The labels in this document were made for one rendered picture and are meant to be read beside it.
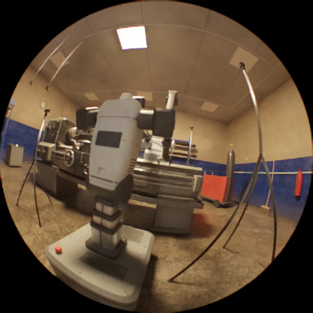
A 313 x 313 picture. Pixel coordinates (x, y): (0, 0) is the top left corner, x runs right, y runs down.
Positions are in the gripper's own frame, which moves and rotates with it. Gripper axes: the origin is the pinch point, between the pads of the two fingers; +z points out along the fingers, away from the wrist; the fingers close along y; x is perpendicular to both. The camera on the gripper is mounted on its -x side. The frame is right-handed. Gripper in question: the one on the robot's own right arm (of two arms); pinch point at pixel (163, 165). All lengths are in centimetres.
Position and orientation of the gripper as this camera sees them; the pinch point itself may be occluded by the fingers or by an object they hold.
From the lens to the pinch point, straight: 110.1
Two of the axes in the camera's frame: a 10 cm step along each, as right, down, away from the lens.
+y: -9.8, -1.5, 1.2
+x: -1.7, 4.0, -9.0
